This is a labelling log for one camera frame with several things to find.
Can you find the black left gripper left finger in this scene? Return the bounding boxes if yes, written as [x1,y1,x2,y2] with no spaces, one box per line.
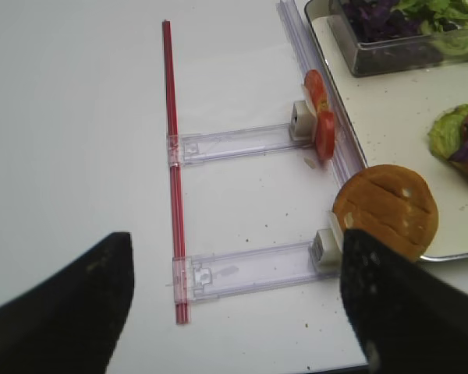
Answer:
[0,232,135,373]

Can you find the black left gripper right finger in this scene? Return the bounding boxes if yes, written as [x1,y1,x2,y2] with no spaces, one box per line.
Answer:
[340,229,468,373]

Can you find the green lettuce on tray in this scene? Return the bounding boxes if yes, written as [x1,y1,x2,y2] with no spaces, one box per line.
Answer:
[428,104,468,160]

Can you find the tomato slices on left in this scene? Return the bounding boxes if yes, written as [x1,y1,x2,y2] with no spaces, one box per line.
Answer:
[303,69,335,162]

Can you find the green lettuce in box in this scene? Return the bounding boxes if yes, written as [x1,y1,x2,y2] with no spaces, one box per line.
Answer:
[394,1,468,57]

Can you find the left front white pusher block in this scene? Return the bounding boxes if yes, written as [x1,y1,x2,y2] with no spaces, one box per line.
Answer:
[313,228,342,273]

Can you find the white pusher block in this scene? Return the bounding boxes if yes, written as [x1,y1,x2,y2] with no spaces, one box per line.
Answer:
[313,228,342,273]
[289,100,317,142]

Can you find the plain bun on left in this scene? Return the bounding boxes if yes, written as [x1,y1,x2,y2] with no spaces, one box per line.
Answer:
[332,164,439,262]

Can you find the left front clear track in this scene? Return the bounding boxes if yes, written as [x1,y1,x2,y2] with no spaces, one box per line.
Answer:
[172,242,339,304]

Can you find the clear track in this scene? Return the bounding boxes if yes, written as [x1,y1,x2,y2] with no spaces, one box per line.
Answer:
[172,242,339,304]
[167,123,314,167]

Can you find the metal tray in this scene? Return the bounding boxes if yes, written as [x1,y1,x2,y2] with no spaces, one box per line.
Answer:
[304,1,468,261]

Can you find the left rear clear track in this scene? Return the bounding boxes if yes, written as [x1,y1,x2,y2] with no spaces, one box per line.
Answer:
[167,123,314,167]

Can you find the left rear white pusher block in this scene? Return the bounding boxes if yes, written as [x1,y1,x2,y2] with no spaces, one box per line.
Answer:
[289,100,317,142]

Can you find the clear plastic salad box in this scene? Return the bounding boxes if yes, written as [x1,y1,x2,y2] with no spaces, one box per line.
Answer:
[328,1,468,77]

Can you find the purple cabbage leaves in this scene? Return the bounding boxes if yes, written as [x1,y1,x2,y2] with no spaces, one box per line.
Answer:
[342,1,420,43]

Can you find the left red rail strip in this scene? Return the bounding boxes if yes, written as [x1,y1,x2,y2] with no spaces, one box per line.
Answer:
[161,19,193,325]

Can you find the left clear long rail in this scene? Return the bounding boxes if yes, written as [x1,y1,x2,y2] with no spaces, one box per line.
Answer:
[277,1,366,185]

